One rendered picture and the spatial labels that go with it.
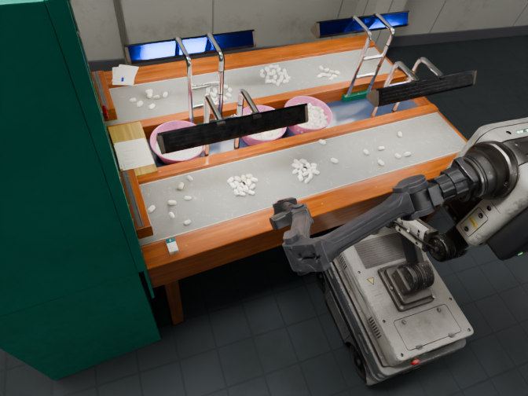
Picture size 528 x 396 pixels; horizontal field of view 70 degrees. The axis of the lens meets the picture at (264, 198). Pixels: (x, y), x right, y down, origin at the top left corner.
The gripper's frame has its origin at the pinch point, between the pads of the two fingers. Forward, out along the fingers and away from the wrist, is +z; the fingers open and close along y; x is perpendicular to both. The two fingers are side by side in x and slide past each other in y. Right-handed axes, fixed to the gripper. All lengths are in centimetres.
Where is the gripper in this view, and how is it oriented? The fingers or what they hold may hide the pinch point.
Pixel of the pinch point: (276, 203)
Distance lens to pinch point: 158.8
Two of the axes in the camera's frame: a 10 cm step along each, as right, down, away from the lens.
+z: -3.7, -2.1, 9.1
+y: -9.2, 2.4, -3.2
